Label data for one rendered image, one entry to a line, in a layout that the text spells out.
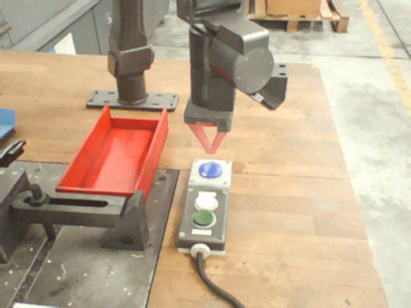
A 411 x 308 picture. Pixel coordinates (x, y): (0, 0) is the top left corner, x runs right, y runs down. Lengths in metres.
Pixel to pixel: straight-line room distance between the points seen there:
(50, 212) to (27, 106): 0.45
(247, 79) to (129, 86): 0.44
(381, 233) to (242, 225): 1.39
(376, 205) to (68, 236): 1.66
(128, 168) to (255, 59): 0.35
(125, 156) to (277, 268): 0.35
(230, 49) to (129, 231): 0.28
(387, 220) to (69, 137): 1.54
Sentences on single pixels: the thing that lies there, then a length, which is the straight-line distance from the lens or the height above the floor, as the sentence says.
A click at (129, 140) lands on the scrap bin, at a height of 0.90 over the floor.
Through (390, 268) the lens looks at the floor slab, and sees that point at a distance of 1.85.
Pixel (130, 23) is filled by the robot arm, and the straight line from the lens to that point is 0.79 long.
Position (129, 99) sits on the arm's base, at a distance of 0.89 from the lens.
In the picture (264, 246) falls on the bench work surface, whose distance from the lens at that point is 0.60.
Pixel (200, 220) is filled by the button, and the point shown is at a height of 0.94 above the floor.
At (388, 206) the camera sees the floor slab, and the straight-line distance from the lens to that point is 2.11.
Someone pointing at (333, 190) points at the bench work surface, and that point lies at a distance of 0.70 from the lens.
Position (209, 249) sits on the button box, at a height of 0.92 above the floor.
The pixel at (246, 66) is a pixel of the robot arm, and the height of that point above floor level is 1.16.
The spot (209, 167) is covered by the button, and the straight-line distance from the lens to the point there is 0.66.
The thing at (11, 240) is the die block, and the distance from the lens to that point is 0.63.
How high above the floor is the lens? 1.35
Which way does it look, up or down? 37 degrees down
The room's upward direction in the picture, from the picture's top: straight up
